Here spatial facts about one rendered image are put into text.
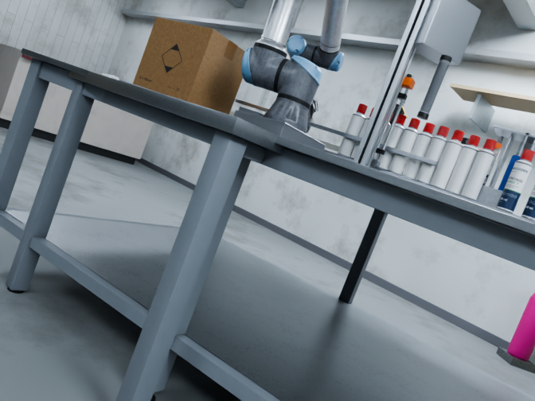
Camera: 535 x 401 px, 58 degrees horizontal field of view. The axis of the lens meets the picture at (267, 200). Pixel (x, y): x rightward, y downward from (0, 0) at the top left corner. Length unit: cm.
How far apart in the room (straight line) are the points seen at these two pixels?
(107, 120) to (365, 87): 359
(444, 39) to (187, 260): 108
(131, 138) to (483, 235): 665
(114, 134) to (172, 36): 545
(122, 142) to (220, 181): 624
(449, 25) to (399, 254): 352
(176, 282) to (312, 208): 450
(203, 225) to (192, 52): 80
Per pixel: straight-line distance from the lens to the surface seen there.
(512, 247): 107
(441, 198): 105
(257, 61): 164
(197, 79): 174
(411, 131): 175
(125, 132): 735
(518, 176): 167
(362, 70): 580
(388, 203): 111
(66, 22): 970
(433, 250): 488
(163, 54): 188
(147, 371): 128
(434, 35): 170
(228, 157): 114
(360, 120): 182
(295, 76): 159
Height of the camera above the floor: 76
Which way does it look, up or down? 4 degrees down
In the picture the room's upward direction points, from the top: 21 degrees clockwise
